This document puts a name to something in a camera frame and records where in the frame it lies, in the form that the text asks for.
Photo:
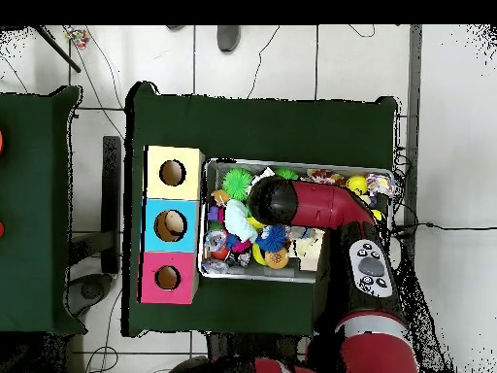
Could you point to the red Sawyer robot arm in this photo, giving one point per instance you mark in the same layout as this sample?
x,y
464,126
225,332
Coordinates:
x,y
326,203

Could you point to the wooden box with three holes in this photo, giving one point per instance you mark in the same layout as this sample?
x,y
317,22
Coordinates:
x,y
151,233

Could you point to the mint green foam cloth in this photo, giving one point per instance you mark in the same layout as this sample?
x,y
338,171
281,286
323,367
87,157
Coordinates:
x,y
239,221

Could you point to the green spiky ball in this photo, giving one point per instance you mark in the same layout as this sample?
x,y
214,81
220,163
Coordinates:
x,y
237,183
287,174

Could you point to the blue spiky ball with eyes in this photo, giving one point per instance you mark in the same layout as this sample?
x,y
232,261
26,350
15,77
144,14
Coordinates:
x,y
272,237

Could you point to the cream knitted cloth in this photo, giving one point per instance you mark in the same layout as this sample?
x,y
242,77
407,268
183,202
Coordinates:
x,y
313,249

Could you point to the dark green table cloth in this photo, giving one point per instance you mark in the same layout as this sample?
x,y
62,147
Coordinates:
x,y
31,233
256,116

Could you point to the yellow ball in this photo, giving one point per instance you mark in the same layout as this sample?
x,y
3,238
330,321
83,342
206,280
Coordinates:
x,y
357,185

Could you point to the person's foot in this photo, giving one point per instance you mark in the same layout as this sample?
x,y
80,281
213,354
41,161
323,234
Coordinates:
x,y
229,37

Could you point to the small colourful floor toy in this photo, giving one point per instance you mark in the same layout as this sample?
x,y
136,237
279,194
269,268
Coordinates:
x,y
76,36

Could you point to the thin black rod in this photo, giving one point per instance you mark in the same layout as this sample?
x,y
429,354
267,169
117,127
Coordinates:
x,y
56,47

